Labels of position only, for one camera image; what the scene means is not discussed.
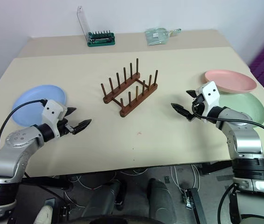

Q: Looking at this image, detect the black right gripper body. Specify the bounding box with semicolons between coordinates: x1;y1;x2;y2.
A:
191;94;207;121

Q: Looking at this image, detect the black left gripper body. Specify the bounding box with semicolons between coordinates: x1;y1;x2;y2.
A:
57;117;75;138

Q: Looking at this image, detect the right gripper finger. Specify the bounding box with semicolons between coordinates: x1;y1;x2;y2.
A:
171;103;194;122
186;89;198;99

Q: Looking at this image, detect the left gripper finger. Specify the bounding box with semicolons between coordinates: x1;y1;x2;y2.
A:
71;119;93;136
65;107;78;118

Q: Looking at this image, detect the wooden dish rack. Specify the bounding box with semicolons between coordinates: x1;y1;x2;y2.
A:
100;58;159;118

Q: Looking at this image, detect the blue plate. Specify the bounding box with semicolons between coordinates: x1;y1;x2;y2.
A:
11;84;68;128

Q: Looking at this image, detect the pink-red plate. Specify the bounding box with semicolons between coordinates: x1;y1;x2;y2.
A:
204;69;257;94

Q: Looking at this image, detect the green plate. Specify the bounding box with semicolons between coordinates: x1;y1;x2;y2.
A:
217;91;264;126

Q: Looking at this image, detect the small green tagged item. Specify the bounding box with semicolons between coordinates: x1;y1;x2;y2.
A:
168;28;183;37

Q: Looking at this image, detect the clear bag with green contents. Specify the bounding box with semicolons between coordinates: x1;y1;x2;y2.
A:
144;27;171;46

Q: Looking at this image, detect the dark grey rounded leg shape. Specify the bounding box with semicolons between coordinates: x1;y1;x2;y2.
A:
81;179;128;218
146;178;178;224

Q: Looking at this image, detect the green screwdriver bit case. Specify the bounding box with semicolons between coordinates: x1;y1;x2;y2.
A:
76;6;116;48

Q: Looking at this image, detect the white shoe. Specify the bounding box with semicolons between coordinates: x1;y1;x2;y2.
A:
33;205;54;224

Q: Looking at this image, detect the black table leg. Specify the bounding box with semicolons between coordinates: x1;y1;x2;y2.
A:
188;187;207;224

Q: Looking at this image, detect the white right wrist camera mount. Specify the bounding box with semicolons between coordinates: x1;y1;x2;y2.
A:
195;81;221;124

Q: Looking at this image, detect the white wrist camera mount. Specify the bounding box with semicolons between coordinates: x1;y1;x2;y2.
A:
195;81;221;124
41;99;68;140

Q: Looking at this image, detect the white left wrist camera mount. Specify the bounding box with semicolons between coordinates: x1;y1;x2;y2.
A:
41;99;68;140

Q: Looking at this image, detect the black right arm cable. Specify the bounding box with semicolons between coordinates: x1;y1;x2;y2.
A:
192;102;264;161

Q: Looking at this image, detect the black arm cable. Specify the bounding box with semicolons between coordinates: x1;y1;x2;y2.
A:
0;99;49;154
192;102;264;161

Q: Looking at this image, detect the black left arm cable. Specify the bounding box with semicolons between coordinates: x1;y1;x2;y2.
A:
0;99;49;154

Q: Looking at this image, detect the white floor cable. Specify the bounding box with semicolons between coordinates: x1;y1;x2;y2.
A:
63;172;114;209
170;164;200;195

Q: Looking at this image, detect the black table frame bar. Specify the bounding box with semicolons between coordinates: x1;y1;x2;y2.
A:
198;160;233;176

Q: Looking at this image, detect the black shoulder cable loop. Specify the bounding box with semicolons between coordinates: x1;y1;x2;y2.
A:
216;182;236;224

